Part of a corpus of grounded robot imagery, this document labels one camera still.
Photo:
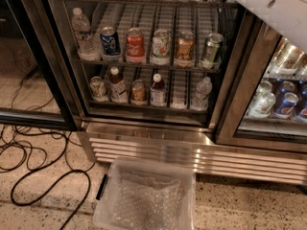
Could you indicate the white green 7up can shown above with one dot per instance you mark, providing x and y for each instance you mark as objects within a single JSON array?
[{"x": 161, "y": 44}]

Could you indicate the clear water bottle shelf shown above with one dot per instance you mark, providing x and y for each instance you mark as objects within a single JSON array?
[
  {"x": 82, "y": 31},
  {"x": 201, "y": 96}
]

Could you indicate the green soda can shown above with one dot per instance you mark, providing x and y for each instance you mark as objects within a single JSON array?
[{"x": 211, "y": 52}]

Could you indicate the brown tea bottle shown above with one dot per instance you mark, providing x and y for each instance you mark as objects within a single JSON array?
[
  {"x": 119, "y": 92},
  {"x": 158, "y": 91}
]

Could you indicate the white green can right door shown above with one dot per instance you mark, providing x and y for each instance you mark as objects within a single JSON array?
[{"x": 262, "y": 101}]

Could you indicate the stainless steel display fridge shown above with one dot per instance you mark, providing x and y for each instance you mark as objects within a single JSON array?
[{"x": 174, "y": 133}]

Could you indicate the white green can bottom shelf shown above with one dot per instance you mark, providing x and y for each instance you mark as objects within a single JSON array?
[{"x": 98, "y": 89}]

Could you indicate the open glass fridge door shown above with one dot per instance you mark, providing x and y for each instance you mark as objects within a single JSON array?
[{"x": 35, "y": 90}]

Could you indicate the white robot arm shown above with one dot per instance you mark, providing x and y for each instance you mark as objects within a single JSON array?
[{"x": 288, "y": 17}]

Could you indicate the blue pepsi can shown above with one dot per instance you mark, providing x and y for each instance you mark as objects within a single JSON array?
[{"x": 111, "y": 45}]

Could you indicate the clear water bottle middle shelf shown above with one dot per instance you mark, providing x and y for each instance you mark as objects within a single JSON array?
[{"x": 82, "y": 31}]

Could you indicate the bubble wrap sheet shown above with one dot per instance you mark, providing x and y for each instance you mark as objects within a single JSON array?
[{"x": 147, "y": 202}]

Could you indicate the silver gold can right door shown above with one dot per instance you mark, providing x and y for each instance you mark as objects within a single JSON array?
[{"x": 285, "y": 63}]

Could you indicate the blue pepsi can right door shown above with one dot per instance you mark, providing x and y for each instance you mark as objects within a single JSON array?
[{"x": 285, "y": 105}]

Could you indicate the orange gold soda can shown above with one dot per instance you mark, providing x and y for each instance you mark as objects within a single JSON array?
[{"x": 184, "y": 54}]

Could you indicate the clear plastic storage bin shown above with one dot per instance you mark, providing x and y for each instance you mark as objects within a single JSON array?
[{"x": 108, "y": 195}]

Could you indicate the closed right glass door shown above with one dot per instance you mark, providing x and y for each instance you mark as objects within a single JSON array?
[{"x": 251, "y": 55}]

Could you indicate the gold can bottom shelf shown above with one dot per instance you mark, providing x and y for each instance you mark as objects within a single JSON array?
[{"x": 138, "y": 93}]

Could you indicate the red coca cola can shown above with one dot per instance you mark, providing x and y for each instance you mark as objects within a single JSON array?
[{"x": 135, "y": 49}]

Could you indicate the brown tea bottle middle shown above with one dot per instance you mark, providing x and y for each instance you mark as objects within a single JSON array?
[{"x": 158, "y": 91}]

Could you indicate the clear water bottle bottom shelf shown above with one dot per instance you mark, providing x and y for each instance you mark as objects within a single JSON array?
[{"x": 201, "y": 96}]

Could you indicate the brown tea bottle left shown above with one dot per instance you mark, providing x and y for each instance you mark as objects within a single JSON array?
[{"x": 119, "y": 92}]

